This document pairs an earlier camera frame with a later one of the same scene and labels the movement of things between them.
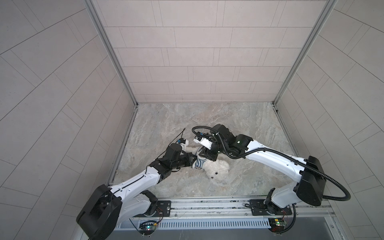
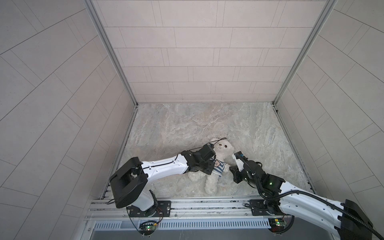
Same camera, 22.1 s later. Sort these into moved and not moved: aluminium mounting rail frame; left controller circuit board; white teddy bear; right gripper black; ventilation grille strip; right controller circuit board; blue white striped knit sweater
Moved: right gripper black; white teddy bear; blue white striped knit sweater
Not moved: aluminium mounting rail frame; right controller circuit board; ventilation grille strip; left controller circuit board
